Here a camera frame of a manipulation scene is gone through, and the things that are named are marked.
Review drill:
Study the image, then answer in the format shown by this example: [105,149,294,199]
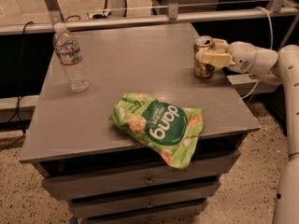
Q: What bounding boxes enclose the grey drawer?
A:
[69,177,220,218]
[41,148,241,202]
[84,199,207,224]

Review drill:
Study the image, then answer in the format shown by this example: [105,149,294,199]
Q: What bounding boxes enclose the green rice chips bag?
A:
[109,93,204,169]

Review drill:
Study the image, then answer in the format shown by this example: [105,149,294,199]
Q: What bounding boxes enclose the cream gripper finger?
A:
[213,38,228,50]
[195,50,235,68]

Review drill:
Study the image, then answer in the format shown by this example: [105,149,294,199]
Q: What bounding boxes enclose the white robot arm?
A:
[194,35,299,224]

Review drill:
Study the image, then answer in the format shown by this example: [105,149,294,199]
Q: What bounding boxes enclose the grey drawer cabinet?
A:
[21,24,259,224]

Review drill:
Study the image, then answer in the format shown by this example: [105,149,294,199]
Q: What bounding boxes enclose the clear plastic water bottle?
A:
[52,22,90,92]

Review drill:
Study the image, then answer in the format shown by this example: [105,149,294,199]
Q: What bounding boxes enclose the grey metal railing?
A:
[0,0,298,35]

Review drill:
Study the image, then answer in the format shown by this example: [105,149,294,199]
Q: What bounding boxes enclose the middle grey drawer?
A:
[69,177,220,218]

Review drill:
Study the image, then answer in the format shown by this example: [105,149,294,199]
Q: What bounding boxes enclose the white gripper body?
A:
[227,41,278,77]

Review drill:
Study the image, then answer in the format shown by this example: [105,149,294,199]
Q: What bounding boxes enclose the orange soda can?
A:
[193,35,215,78]

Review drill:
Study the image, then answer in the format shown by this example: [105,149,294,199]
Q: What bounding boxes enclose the top grey drawer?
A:
[41,148,241,202]

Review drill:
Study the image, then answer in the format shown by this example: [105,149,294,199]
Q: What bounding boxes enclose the black floor cable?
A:
[0,21,36,152]

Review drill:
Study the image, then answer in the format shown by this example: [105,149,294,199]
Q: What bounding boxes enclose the bottom grey drawer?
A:
[84,199,207,224]

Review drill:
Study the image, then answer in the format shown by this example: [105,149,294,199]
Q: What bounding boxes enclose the white cable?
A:
[241,6,274,101]

